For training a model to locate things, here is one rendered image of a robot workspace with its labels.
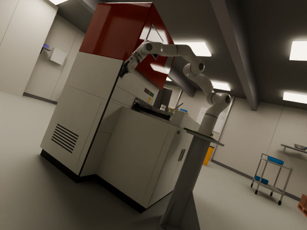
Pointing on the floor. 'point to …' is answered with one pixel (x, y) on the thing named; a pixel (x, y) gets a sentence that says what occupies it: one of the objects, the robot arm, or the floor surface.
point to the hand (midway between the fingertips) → (121, 74)
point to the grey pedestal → (186, 188)
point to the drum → (208, 155)
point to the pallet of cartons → (303, 204)
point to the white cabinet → (142, 159)
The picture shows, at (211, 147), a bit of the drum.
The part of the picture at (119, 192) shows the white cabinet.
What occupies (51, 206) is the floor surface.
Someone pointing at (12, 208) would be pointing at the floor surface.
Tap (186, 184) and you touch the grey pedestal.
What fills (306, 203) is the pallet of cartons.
